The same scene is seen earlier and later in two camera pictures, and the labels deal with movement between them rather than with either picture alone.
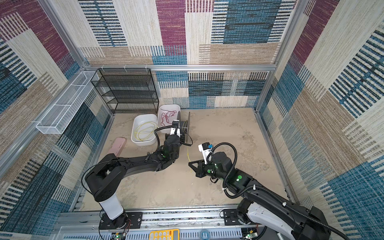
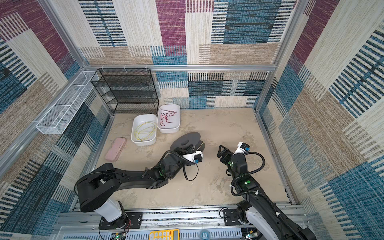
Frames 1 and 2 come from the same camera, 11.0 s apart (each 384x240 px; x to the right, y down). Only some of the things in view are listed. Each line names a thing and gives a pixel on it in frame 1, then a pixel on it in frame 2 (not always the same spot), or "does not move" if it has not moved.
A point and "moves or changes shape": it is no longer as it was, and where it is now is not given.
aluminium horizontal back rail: (180, 68) does not move
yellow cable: (189, 158) moves or changes shape
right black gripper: (199, 170) -> (226, 156)
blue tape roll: (205, 235) does not move
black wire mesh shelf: (127, 90) does not move
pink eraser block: (117, 146) does not move
